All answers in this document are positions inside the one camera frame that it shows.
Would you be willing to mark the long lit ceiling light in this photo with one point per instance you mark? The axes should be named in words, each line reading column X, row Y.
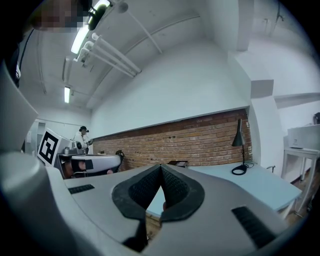
column 80, row 37

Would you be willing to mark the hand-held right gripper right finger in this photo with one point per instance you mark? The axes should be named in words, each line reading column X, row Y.
column 212, row 225

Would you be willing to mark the short lit ceiling light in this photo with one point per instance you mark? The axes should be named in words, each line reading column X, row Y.
column 67, row 94

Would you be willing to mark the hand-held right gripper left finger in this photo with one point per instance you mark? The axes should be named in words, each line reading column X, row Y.
column 105, row 200

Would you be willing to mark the person's left hand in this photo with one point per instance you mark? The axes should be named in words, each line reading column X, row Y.
column 80, row 165

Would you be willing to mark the dark brown box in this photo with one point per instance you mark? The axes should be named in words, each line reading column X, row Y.
column 178, row 163

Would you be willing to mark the white ceiling pipe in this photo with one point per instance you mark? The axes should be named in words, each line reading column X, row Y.
column 110, row 58
column 117, row 53
column 105, row 62

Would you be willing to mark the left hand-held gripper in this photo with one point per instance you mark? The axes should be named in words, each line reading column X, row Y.
column 100, row 161

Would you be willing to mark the white box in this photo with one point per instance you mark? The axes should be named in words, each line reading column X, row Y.
column 303, row 137

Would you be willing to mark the white side table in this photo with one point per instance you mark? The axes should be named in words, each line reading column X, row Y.
column 300, row 155

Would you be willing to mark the black desk lamp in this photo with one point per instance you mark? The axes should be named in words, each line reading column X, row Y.
column 239, row 150

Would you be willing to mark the person's dark jacket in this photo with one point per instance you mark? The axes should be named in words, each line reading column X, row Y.
column 13, row 62

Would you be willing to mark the unlit ceiling light fixture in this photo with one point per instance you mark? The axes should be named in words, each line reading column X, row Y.
column 66, row 70

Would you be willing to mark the light blue table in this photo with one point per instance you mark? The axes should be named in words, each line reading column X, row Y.
column 250, row 186

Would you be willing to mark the black head-worn camera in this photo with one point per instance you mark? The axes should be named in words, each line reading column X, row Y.
column 96, row 13

